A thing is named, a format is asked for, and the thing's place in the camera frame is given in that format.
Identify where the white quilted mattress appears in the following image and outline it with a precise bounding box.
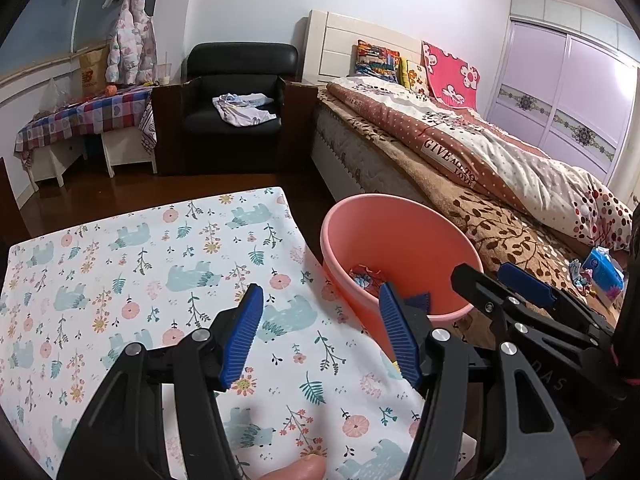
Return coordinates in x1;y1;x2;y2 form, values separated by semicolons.
310;107;416;201

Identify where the clear crumpled plastic bag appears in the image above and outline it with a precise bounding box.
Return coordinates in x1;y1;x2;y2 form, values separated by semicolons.
37;77;71;113

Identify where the floral wrapper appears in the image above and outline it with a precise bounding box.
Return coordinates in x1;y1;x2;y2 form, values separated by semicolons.
348;264;386;291

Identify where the brown paper bag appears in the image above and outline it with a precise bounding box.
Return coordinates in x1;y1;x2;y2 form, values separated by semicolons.
79;46;111;98

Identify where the bed with brown leaf blanket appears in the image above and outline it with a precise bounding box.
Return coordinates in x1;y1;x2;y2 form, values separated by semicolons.
317;91;626;321

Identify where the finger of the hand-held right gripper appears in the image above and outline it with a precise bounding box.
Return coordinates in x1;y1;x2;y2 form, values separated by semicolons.
450;262;507;322
497;261;601;323

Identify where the pink flower pillow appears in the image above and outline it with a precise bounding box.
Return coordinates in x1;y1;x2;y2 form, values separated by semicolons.
421;41;482;111

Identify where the checked tablecloth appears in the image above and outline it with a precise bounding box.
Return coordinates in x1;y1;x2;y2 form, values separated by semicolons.
15;85;156;166

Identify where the yellow floral pillow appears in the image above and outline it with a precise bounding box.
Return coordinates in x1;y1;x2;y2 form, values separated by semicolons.
398;57;431;96

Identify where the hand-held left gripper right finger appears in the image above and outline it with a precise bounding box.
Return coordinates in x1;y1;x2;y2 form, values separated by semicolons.
378;281;586;480

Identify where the dotted pink white quilt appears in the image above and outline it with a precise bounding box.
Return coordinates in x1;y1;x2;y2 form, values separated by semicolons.
327;75;633;253

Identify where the floral puffer jacket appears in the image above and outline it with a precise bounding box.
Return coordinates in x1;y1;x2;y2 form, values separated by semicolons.
105;0;157;86

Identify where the white side table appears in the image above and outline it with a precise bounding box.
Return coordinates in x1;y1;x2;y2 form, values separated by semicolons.
25;127;157;188

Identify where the pink plastic bucket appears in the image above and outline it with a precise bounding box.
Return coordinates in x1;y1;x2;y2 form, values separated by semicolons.
320;193;485;356

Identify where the black armchair with wooden arms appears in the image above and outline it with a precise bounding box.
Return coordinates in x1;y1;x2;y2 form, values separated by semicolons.
151;42;321;176
0;156;32;248

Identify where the crumpled blue white wrapper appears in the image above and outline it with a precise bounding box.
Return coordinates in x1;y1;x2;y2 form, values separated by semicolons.
569;258;593;288

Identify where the person's left hand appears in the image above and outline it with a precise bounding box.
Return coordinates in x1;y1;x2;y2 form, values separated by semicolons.
260;459;327;480

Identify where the white printed cloth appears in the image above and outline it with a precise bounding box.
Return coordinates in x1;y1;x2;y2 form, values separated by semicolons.
212;92;277;126

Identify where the cream bed headboard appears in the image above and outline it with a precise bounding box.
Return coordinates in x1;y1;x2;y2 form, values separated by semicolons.
302;9;423;86

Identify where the colourful patterned pillow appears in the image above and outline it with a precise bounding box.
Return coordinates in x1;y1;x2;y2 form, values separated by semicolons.
354;40;401;83

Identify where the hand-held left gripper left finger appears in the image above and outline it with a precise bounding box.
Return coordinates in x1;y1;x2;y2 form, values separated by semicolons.
56;283;265;480

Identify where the large window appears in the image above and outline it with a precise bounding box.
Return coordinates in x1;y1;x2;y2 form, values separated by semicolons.
0;0;166;86

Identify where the lilac sliding door wardrobe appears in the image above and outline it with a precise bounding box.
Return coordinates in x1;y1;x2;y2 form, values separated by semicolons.
487;0;640;188

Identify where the blue tissue pack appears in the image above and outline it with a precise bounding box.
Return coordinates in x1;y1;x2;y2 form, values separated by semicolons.
582;247;626;301

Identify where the floral animal print tablecloth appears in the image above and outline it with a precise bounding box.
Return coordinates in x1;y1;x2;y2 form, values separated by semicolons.
0;186;478;480

